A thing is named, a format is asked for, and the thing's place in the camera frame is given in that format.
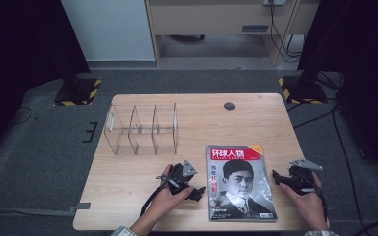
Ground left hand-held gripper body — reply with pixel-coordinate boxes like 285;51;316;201
156;159;198;197

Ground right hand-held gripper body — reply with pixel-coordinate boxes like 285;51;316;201
286;158;324;196

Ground magazine with portrait cover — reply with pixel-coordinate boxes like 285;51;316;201
205;144;279;223

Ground clear acrylic file rack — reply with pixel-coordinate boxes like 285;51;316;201
102;102;180;156

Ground person's right hand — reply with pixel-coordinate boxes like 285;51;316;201
279;171;330;232

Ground person's left hand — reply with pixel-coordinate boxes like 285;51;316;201
143;163;195;228

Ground striped black stand base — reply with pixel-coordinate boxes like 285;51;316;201
53;77;103;107
278;75;329;106

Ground black floor tape mark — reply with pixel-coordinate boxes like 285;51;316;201
82;121;99;144

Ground grey floor tape strip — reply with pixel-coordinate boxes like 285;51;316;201
67;202;92;214

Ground black curtain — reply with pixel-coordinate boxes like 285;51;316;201
296;0;378;190
0;0;92;166

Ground white cabinet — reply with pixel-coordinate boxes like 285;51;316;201
60;0;156;63

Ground light wooden desk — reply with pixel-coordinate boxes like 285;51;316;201
144;0;321;68

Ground left hand-held gripper cable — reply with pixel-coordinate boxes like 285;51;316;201
139;184;169;217

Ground hand-held gripper cable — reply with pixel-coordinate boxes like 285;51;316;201
139;184;169;217
318;191;331;229

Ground right hand-held gripper cable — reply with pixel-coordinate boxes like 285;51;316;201
318;191;331;229

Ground long black floor cable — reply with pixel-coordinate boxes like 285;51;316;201
291;97;367;230

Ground thick black floor cable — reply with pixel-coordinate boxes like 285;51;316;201
353;219;378;236

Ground black hanging desk cables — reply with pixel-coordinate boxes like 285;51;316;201
268;3;304;64

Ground thin black floor cable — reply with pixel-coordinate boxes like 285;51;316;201
9;106;34;127

